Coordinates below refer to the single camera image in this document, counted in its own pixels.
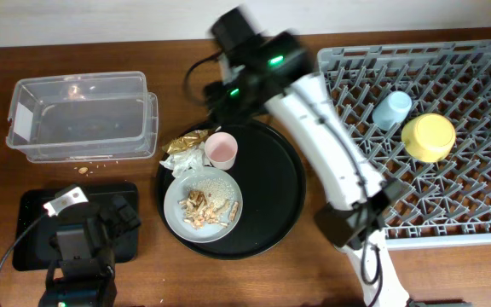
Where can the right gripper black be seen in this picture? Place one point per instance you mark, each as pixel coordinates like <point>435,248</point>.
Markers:
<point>221,109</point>

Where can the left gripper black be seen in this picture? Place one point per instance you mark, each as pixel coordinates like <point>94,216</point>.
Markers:
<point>115,222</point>

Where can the pink plastic cup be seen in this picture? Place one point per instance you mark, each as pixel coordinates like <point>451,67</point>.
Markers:
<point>221,150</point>

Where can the blue plastic cup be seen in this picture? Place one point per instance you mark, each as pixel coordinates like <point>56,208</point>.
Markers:
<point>393,109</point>

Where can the yellow plastic bowl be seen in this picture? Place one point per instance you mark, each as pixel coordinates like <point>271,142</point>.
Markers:
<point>428,138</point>

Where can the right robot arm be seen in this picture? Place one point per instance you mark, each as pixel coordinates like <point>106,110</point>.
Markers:
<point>275,75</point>

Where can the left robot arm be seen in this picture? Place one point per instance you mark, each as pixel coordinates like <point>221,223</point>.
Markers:
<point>84,273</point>

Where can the grey dishwasher rack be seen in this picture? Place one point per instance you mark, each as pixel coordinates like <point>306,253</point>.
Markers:
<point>448,203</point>

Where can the food crumb on table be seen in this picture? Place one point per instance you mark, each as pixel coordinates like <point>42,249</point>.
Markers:
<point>83,170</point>

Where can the gold foil wrapper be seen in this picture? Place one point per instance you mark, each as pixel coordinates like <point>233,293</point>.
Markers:
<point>188,140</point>

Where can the round black serving tray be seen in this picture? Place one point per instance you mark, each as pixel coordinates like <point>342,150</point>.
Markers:
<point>271,177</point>

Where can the crumpled white tissue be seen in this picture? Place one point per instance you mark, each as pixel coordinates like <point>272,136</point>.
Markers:
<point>192,158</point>

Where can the grey plate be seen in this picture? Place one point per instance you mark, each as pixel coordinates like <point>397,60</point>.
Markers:
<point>178,191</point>

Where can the food scraps on plate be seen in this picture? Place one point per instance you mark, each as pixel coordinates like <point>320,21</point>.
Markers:
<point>210,202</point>

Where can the clear plastic storage bin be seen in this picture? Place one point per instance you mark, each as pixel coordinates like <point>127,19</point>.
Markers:
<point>84,117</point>

